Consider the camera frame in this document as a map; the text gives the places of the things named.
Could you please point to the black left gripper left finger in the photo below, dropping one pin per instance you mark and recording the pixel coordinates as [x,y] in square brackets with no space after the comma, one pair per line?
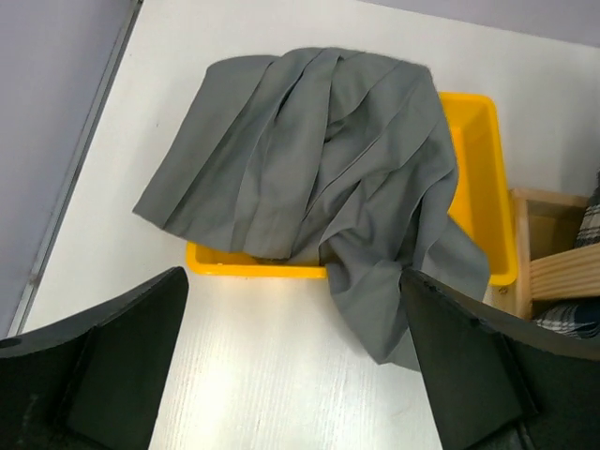
[94,380]

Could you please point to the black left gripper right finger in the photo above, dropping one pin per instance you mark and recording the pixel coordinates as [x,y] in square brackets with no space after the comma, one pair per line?
[495,381]

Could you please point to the grey pleated skirt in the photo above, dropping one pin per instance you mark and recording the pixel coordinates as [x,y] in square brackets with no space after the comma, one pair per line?
[323,156]

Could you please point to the navy white plaid skirt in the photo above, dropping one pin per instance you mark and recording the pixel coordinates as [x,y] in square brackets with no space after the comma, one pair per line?
[571,280]

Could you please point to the wooden clothes rack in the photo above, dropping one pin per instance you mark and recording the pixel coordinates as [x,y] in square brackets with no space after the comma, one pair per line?
[545,223]

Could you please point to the yellow plastic tray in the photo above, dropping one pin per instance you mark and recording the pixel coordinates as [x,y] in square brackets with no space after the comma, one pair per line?
[481,206]

